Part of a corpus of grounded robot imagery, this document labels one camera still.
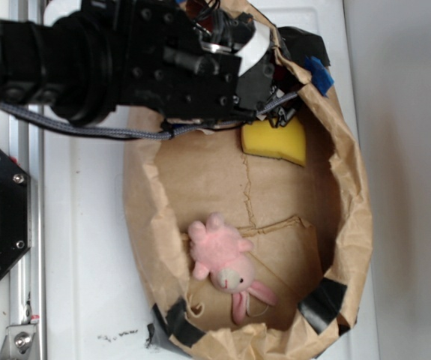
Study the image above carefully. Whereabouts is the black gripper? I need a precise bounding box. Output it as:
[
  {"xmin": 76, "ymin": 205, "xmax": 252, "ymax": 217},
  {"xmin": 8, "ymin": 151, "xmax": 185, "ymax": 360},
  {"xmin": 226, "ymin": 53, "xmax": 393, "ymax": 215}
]
[{"xmin": 199, "ymin": 7, "xmax": 298, "ymax": 128}]

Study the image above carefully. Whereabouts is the brown paper bag bin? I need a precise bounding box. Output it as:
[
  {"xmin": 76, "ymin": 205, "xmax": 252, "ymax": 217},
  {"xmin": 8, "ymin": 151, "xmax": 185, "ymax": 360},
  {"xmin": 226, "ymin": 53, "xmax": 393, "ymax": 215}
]
[{"xmin": 123, "ymin": 0, "xmax": 374, "ymax": 360}]

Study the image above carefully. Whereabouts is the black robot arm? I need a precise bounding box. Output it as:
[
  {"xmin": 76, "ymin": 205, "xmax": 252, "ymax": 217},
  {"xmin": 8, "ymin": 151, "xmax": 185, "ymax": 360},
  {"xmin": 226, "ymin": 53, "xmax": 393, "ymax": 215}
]
[{"xmin": 0, "ymin": 1, "xmax": 285, "ymax": 128}]

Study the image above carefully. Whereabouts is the yellow sponge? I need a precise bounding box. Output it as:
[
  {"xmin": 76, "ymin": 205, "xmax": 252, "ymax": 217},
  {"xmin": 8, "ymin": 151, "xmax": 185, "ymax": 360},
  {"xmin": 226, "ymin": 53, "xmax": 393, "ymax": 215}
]
[{"xmin": 241, "ymin": 116, "xmax": 307, "ymax": 167}]

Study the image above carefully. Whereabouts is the pink plush bunny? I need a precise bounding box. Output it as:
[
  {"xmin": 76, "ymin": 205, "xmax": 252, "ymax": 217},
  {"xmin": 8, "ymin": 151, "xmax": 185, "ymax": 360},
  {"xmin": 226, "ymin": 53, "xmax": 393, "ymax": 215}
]
[{"xmin": 188, "ymin": 212, "xmax": 277, "ymax": 325}]

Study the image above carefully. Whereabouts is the aluminium frame rail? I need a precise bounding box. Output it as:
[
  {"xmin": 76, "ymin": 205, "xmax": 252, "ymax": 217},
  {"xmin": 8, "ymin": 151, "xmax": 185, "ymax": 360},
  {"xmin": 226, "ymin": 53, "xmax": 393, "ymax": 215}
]
[{"xmin": 7, "ymin": 0, "xmax": 46, "ymax": 360}]

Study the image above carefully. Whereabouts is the metal corner bracket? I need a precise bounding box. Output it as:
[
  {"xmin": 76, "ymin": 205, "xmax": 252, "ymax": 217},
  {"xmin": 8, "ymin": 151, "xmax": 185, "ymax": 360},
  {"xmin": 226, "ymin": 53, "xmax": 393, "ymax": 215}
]
[{"xmin": 0, "ymin": 324, "xmax": 37, "ymax": 360}]

